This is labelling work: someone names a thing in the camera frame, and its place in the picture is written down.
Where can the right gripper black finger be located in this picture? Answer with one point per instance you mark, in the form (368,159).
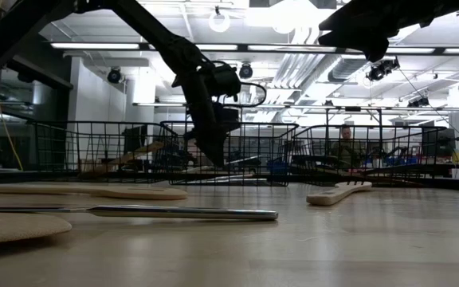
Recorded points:
(361,18)
(369,44)

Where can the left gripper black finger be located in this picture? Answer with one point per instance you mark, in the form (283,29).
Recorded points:
(207,147)
(223,143)

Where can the wooden slotted spoon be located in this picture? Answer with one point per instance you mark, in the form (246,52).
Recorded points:
(134,193)

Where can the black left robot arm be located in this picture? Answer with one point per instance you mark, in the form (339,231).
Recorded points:
(154,28)

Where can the black ceiling spotlight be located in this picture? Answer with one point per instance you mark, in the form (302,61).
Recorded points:
(114,75)
(246,71)

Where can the black monitor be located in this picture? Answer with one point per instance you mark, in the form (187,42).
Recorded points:
(438,141)
(134,137)

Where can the person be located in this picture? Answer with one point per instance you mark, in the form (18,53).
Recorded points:
(346,135)

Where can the round white ceiling lamp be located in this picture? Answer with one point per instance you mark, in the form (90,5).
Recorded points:
(219,20)

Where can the blue storage bin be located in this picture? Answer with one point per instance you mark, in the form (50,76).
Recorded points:
(402,160)

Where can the long ceiling light strip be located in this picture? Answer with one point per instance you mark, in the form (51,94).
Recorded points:
(94,46)

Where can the black ceiling camera rig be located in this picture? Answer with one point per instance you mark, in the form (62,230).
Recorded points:
(381,71)

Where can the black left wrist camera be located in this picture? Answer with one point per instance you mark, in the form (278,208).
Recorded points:
(223,79)

